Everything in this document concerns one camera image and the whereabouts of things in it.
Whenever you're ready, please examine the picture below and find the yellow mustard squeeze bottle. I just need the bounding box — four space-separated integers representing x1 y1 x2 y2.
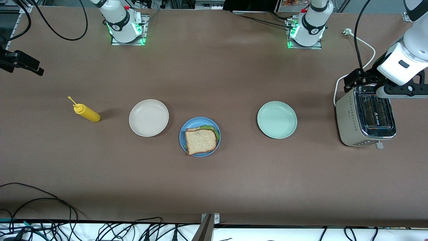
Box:
68 96 101 123

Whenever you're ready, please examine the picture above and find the green lettuce leaf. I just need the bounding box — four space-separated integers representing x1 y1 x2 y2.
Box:
200 125 220 142

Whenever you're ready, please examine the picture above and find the pale green round plate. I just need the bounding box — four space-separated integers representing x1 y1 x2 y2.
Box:
257 101 298 139

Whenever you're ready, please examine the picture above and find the beige round plate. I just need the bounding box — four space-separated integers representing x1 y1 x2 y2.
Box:
129 99 170 137

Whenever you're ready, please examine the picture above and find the blue round plate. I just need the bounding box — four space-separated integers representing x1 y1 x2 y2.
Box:
179 116 221 157

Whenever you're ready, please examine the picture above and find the silver beige toaster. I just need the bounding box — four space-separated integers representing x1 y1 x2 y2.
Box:
335 85 397 149

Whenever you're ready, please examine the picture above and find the grey metal beam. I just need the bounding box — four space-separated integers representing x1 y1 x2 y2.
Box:
192 214 214 241

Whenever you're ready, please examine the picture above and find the white toaster power cord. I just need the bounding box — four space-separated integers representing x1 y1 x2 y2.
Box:
334 28 376 107

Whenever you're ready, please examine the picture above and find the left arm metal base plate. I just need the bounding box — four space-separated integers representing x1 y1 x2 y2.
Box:
286 18 323 50

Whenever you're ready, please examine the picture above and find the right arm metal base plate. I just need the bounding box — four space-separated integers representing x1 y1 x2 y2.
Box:
111 14 147 46

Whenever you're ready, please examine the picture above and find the black base cable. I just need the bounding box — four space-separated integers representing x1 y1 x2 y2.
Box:
239 10 295 29

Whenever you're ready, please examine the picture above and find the long looping black cable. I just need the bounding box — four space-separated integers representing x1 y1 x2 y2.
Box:
0 182 86 221

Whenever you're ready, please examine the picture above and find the thin black arched cable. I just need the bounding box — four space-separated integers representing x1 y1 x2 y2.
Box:
132 217 164 241

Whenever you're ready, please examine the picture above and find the silver metal bracket plate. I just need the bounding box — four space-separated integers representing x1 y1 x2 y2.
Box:
201 213 220 224

